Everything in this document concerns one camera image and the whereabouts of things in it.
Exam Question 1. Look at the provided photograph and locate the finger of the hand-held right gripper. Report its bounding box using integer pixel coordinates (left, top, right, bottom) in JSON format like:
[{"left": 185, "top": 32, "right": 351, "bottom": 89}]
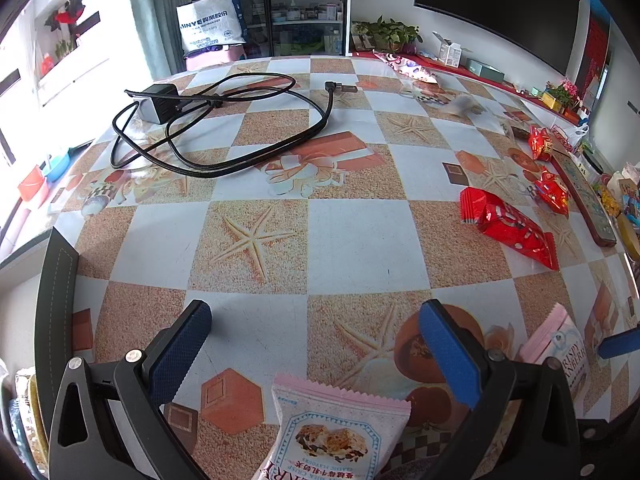
[{"left": 597, "top": 330, "right": 640, "bottom": 361}]

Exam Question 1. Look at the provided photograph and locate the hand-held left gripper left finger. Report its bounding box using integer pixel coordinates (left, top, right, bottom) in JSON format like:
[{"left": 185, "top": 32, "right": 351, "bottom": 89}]
[{"left": 47, "top": 300, "right": 212, "bottom": 480}]

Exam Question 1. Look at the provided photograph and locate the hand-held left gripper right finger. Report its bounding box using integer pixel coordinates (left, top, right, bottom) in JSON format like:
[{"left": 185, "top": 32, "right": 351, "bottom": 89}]
[{"left": 419, "top": 299, "right": 583, "bottom": 480}]

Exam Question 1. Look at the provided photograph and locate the pink white snack packet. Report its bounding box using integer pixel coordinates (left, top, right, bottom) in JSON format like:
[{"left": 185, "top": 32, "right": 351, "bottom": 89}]
[
  {"left": 517, "top": 304, "right": 588, "bottom": 406},
  {"left": 250, "top": 372, "right": 412, "bottom": 480}
]

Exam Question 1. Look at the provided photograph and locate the yellow packet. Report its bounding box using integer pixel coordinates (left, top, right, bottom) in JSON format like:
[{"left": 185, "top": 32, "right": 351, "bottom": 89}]
[{"left": 617, "top": 212, "right": 640, "bottom": 256}]

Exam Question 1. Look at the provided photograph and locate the dark chair backrest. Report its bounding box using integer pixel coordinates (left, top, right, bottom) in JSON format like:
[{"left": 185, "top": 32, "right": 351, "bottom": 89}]
[{"left": 35, "top": 227, "right": 81, "bottom": 411}]

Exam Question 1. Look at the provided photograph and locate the long red snack packet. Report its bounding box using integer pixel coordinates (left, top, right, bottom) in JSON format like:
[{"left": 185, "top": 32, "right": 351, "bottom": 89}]
[{"left": 460, "top": 186, "right": 560, "bottom": 272}]

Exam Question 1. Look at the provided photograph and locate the dark long remote box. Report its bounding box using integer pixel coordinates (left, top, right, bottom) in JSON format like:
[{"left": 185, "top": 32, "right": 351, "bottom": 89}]
[{"left": 551, "top": 151, "right": 618, "bottom": 247}]

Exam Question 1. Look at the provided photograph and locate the red gold snack packet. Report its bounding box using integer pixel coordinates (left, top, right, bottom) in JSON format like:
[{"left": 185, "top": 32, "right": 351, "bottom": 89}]
[
  {"left": 532, "top": 167, "right": 572, "bottom": 218},
  {"left": 528, "top": 126, "right": 555, "bottom": 162}
]

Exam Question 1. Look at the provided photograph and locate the pile of packets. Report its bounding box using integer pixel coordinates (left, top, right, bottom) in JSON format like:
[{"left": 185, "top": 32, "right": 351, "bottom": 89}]
[{"left": 0, "top": 366, "right": 51, "bottom": 476}]

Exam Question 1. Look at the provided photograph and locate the red plastic container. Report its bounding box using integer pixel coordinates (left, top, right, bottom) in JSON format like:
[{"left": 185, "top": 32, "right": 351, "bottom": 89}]
[{"left": 17, "top": 166, "right": 51, "bottom": 207}]

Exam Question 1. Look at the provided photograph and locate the blue plastic container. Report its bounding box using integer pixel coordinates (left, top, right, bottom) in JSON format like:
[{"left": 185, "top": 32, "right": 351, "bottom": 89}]
[{"left": 42, "top": 150, "right": 71, "bottom": 182}]

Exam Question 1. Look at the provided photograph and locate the clear plastic wrapper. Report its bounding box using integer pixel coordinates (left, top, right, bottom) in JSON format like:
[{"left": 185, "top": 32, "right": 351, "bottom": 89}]
[{"left": 440, "top": 94, "right": 483, "bottom": 118}]

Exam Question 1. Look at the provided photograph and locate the black power adapter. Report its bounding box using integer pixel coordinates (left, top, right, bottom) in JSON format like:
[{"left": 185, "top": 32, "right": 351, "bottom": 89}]
[{"left": 141, "top": 85, "right": 180, "bottom": 126}]

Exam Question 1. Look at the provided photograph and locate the pink flower pot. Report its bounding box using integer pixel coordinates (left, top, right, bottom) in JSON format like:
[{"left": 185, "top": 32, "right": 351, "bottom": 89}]
[{"left": 542, "top": 79, "right": 581, "bottom": 111}]

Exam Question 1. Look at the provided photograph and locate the green flat box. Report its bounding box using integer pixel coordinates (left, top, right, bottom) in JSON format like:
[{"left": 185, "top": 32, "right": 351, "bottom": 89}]
[{"left": 465, "top": 58, "right": 506, "bottom": 83}]

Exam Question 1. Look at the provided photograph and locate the patterned foil bag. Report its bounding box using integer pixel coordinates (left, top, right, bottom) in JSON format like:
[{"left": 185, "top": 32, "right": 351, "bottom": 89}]
[{"left": 375, "top": 51, "right": 441, "bottom": 85}]

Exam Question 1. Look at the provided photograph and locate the pink stool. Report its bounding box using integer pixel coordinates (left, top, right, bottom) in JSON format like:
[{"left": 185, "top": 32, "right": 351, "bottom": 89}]
[{"left": 185, "top": 45, "right": 248, "bottom": 72}]

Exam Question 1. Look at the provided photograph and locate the white carton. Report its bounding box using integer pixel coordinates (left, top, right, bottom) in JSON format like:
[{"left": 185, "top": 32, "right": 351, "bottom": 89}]
[{"left": 432, "top": 31, "right": 463, "bottom": 67}]

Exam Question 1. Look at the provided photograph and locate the green potted plant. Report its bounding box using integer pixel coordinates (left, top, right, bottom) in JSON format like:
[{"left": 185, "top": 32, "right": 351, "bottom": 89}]
[{"left": 352, "top": 16, "right": 423, "bottom": 55}]

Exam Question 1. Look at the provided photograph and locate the white printed plastic bag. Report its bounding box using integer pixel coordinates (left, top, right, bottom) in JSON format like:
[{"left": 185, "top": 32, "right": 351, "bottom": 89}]
[{"left": 176, "top": 0, "right": 247, "bottom": 56}]

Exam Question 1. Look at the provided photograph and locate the teal curtain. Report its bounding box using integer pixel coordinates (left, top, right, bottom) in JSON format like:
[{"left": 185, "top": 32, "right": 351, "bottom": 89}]
[{"left": 127, "top": 0, "right": 193, "bottom": 81}]

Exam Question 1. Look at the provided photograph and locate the black television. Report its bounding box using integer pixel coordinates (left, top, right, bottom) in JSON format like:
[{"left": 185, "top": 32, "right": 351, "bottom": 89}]
[{"left": 414, "top": 0, "right": 583, "bottom": 76}]

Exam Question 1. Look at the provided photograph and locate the glass door cabinet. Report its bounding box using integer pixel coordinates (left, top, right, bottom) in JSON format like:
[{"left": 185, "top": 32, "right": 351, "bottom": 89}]
[{"left": 190, "top": 0, "right": 348, "bottom": 56}]

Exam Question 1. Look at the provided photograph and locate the black charging cable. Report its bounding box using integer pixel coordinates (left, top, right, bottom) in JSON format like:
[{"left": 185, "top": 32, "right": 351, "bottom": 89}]
[{"left": 111, "top": 72, "right": 358, "bottom": 178}]

